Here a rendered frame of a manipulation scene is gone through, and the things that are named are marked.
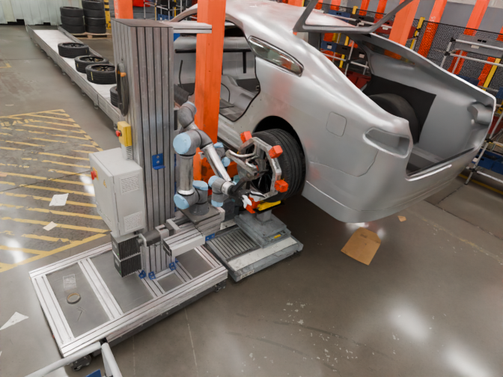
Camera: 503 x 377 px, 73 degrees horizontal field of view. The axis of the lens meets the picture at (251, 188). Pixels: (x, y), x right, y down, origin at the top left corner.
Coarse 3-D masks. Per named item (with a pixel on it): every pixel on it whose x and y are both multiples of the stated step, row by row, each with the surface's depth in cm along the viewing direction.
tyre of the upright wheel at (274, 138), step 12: (264, 132) 296; (276, 132) 298; (276, 144) 286; (288, 144) 290; (288, 156) 286; (300, 156) 292; (288, 168) 284; (300, 168) 292; (288, 180) 287; (300, 180) 297; (288, 192) 298
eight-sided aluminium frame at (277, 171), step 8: (248, 144) 303; (256, 144) 293; (264, 144) 291; (240, 152) 315; (272, 160) 283; (272, 168) 284; (280, 168) 284; (272, 176) 286; (280, 176) 286; (272, 184) 289; (272, 192) 291
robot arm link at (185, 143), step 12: (192, 132) 208; (180, 144) 204; (192, 144) 206; (180, 156) 211; (192, 156) 211; (180, 168) 216; (192, 168) 218; (180, 180) 220; (192, 180) 224; (180, 192) 223; (192, 192) 225; (180, 204) 226; (192, 204) 232
